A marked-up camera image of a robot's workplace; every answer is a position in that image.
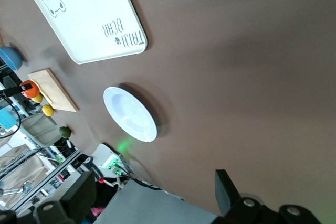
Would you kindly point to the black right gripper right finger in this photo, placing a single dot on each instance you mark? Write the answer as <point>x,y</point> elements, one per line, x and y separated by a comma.
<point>228,197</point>

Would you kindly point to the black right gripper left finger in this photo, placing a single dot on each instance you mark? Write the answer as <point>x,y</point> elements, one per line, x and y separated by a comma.
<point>76,197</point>

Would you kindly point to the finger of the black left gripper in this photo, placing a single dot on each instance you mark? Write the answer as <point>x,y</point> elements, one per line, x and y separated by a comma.
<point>13,90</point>

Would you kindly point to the orange fruit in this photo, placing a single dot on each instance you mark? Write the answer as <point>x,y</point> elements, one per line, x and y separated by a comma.
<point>31,91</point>

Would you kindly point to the white round plate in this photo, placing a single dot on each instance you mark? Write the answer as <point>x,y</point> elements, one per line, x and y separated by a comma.
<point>131,115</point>

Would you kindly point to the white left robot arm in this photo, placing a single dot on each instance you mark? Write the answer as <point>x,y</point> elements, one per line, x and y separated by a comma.
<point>111,159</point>

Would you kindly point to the yellow lemon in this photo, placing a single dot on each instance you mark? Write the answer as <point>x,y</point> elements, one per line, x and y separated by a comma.
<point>37,98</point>
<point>48,110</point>

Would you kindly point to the blue bowl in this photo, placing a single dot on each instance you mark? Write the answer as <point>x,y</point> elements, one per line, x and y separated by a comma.
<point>10,57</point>

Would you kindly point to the yellow plastic knife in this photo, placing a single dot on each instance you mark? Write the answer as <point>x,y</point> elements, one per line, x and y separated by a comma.
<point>49,100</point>

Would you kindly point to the wooden cutting board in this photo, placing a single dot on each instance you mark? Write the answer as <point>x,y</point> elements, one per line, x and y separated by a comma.
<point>59,93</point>

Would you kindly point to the beige plastic bin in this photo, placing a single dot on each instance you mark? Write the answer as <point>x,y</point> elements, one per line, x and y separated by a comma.
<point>39,129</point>

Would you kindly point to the dark green avocado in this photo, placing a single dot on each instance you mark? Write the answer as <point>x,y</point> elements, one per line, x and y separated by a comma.
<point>65,132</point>

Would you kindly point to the cream tray with bear print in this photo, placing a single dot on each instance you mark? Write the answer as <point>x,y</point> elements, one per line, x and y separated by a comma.
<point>92,11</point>

